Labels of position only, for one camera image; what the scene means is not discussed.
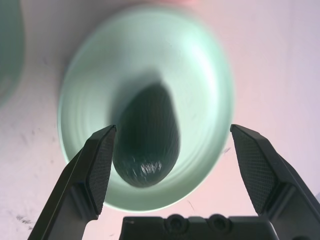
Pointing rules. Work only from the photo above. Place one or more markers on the green silicone cutting mat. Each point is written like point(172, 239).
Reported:
point(10, 50)

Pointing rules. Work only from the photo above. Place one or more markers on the dark green toy avocado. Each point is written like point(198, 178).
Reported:
point(147, 130)

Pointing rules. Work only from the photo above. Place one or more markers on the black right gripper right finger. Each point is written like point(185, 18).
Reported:
point(270, 180)

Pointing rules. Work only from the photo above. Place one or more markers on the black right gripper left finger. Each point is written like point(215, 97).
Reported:
point(75, 185)

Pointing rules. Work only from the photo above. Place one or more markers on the mint green plastic plate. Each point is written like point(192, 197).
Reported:
point(195, 75)

